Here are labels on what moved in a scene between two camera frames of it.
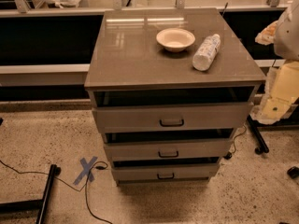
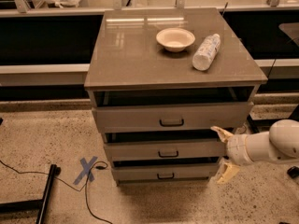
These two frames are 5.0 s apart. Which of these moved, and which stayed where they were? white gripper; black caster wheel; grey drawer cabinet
Moved: white gripper
Stayed: black caster wheel; grey drawer cabinet
